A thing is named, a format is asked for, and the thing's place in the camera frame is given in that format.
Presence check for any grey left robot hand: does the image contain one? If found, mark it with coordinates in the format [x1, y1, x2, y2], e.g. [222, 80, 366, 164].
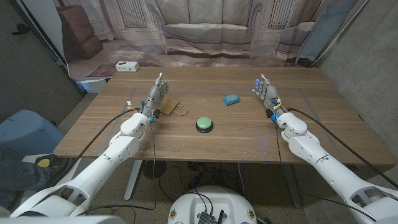
[140, 72, 170, 118]

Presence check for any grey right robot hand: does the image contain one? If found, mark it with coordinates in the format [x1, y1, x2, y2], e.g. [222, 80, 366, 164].
[251, 73, 285, 118]

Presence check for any brown paper envelope with string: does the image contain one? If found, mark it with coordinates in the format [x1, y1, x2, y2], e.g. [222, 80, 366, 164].
[159, 95, 190, 117]

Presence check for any green push button black base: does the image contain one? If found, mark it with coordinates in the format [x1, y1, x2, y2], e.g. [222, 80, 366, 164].
[195, 116, 215, 134]

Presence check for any blue toy telephone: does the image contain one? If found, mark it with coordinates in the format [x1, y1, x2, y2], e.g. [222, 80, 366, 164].
[223, 94, 241, 106]

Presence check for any white power box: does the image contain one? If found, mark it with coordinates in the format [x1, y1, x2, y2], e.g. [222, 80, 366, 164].
[115, 60, 141, 73]

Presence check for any black round grille disc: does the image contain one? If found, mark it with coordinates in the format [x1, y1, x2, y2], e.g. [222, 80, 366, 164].
[142, 160, 167, 180]

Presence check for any printed living room backdrop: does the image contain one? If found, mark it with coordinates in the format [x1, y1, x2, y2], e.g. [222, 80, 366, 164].
[52, 0, 369, 83]

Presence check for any white table leg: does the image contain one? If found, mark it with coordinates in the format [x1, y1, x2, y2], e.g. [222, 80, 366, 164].
[124, 159, 144, 202]

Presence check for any grey table leg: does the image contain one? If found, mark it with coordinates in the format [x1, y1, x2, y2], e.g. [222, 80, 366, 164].
[281, 162, 303, 209]

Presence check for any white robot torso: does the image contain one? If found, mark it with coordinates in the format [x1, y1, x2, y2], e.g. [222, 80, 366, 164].
[167, 185, 258, 224]

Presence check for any black yellow shoe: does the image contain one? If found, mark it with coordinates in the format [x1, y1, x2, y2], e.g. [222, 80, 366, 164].
[33, 154, 73, 177]

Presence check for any blue upholstered seat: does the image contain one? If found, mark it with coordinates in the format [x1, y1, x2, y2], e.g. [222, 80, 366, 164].
[0, 109, 65, 154]

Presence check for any black electronics module on torso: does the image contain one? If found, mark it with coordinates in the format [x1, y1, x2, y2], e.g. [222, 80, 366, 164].
[197, 210, 225, 224]

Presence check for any person's leg in jeans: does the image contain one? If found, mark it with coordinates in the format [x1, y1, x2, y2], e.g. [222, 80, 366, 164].
[0, 145, 52, 192]

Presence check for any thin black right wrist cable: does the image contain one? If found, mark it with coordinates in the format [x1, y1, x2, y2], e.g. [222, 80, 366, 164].
[273, 120, 377, 222]

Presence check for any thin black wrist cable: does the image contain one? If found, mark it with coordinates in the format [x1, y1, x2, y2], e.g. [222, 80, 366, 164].
[77, 119, 158, 216]
[273, 120, 377, 222]

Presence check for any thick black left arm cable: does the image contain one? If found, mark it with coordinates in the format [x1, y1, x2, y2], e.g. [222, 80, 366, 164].
[73, 107, 142, 162]

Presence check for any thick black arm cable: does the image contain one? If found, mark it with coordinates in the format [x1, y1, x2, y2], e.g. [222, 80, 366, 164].
[286, 107, 398, 189]
[73, 107, 142, 162]

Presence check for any thin black left wrist cable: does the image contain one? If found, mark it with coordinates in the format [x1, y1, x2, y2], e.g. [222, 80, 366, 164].
[77, 119, 158, 216]

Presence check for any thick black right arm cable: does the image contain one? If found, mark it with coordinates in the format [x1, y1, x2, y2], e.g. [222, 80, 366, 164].
[286, 107, 398, 189]

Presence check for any black door handle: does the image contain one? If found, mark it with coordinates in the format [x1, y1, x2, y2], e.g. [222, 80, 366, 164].
[12, 23, 30, 36]

